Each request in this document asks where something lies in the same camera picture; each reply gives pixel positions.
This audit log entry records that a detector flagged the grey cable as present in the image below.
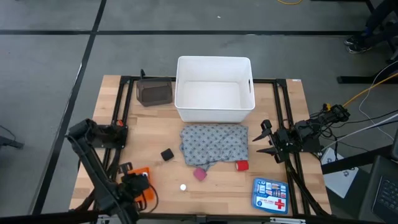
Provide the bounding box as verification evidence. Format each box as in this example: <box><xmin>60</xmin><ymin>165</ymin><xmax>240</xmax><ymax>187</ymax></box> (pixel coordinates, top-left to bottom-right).
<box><xmin>322</xmin><ymin>112</ymin><xmax>398</xmax><ymax>152</ymax></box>

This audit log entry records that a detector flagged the white plastic storage basket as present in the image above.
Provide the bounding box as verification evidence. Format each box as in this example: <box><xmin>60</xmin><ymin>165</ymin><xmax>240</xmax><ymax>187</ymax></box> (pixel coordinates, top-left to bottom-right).
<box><xmin>174</xmin><ymin>55</ymin><xmax>256</xmax><ymax>124</ymax></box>

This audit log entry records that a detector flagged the black cable bundle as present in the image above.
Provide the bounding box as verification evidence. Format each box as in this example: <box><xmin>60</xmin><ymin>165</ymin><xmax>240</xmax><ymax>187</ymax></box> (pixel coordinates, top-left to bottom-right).
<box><xmin>284</xmin><ymin>158</ymin><xmax>330</xmax><ymax>217</ymax></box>

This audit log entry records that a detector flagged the pink bandage roll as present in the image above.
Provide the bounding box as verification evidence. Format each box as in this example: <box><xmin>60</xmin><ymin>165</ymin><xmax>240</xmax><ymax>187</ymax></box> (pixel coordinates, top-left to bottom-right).
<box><xmin>192</xmin><ymin>167</ymin><xmax>208</xmax><ymax>182</ymax></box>

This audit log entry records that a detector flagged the black desk bar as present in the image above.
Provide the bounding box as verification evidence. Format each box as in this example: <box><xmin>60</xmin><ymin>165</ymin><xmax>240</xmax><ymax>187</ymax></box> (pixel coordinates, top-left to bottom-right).
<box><xmin>321</xmin><ymin>144</ymin><xmax>393</xmax><ymax>175</ymax></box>

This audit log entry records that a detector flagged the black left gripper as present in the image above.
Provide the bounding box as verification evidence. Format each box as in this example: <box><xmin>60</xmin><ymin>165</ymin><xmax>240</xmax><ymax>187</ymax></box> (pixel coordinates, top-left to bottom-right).
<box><xmin>118</xmin><ymin>162</ymin><xmax>150</xmax><ymax>200</ymax></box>

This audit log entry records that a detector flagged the black laptop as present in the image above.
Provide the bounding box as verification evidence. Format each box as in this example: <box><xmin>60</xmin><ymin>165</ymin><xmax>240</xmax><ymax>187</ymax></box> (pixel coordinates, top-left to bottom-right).
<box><xmin>358</xmin><ymin>154</ymin><xmax>398</xmax><ymax>223</ymax></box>

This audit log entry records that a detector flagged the black floor stand foot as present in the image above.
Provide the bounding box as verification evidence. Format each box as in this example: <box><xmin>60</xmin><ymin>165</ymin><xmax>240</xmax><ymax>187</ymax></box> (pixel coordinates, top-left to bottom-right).
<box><xmin>0</xmin><ymin>125</ymin><xmax>25</xmax><ymax>150</ymax></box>

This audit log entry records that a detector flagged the blue first aid kit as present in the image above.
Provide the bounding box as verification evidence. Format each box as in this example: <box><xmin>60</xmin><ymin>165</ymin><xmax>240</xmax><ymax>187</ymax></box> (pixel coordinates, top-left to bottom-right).
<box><xmin>251</xmin><ymin>177</ymin><xmax>290</xmax><ymax>215</ymax></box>

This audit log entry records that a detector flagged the red bandage roll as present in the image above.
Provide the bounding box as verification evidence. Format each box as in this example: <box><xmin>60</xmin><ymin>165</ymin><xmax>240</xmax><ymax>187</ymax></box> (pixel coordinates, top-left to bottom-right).
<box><xmin>234</xmin><ymin>159</ymin><xmax>250</xmax><ymax>172</ymax></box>

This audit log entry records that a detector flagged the silver aluminium rail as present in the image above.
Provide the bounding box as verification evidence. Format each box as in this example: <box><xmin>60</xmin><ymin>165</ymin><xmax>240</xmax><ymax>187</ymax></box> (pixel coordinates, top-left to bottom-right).
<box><xmin>269</xmin><ymin>217</ymin><xmax>308</xmax><ymax>224</ymax></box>

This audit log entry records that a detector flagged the person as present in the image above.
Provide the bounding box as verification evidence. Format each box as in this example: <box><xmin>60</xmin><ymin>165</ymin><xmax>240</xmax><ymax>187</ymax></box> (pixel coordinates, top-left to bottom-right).
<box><xmin>343</xmin><ymin>0</ymin><xmax>398</xmax><ymax>55</ymax></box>

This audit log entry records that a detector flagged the black table frame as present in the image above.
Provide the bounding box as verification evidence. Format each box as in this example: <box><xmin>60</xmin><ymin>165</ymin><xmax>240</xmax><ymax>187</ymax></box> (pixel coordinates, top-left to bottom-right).
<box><xmin>104</xmin><ymin>74</ymin><xmax>332</xmax><ymax>224</ymax></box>

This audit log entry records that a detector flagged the white cable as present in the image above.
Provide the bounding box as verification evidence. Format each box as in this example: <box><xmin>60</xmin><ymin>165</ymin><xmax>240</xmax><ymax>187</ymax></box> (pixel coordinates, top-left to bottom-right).
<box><xmin>358</xmin><ymin>60</ymin><xmax>398</xmax><ymax>141</ymax></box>

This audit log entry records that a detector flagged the brown transparent container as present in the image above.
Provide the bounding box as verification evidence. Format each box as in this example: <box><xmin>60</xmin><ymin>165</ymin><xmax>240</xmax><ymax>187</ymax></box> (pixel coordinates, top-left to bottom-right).
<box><xmin>136</xmin><ymin>77</ymin><xmax>174</xmax><ymax>108</ymax></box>

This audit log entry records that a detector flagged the yellow floor cable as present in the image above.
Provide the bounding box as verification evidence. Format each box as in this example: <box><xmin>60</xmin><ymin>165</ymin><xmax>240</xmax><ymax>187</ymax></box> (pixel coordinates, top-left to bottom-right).
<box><xmin>341</xmin><ymin>72</ymin><xmax>398</xmax><ymax>108</ymax></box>

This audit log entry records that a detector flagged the black desk leg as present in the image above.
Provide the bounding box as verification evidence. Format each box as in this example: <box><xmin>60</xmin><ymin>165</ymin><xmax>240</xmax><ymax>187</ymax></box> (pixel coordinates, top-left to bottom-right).
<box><xmin>336</xmin><ymin>62</ymin><xmax>398</xmax><ymax>85</ymax></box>

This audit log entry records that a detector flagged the white box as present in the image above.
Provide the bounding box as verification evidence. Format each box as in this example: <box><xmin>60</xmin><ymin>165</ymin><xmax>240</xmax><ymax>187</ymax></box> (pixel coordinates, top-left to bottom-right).
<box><xmin>319</xmin><ymin>147</ymin><xmax>359</xmax><ymax>200</ymax></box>

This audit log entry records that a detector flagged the grey patterned cloth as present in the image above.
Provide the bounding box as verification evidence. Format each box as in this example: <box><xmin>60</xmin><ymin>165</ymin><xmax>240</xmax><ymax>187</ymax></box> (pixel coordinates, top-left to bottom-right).
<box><xmin>179</xmin><ymin>124</ymin><xmax>250</xmax><ymax>172</ymax></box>

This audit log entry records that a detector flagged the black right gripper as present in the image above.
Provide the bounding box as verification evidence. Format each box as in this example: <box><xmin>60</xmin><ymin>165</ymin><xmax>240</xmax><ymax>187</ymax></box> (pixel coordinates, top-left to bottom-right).
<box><xmin>252</xmin><ymin>119</ymin><xmax>295</xmax><ymax>164</ymax></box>

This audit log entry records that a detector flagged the black cube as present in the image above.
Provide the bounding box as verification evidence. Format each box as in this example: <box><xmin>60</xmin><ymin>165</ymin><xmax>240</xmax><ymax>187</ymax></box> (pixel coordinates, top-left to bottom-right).
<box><xmin>160</xmin><ymin>147</ymin><xmax>175</xmax><ymax>162</ymax></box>

